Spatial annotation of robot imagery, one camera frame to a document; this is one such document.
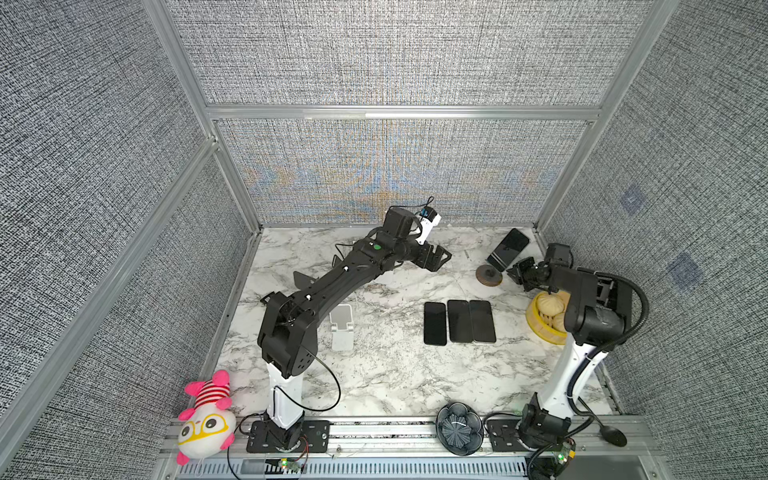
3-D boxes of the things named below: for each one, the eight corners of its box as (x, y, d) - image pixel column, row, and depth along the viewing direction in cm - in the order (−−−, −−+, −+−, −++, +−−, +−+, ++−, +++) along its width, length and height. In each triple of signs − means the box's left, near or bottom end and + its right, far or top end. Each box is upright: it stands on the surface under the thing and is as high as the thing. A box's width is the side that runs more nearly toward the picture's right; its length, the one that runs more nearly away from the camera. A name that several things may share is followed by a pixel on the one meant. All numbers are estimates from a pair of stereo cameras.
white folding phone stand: (332, 351, 90) (326, 336, 81) (335, 321, 96) (330, 304, 88) (353, 351, 90) (350, 336, 81) (355, 321, 96) (352, 304, 88)
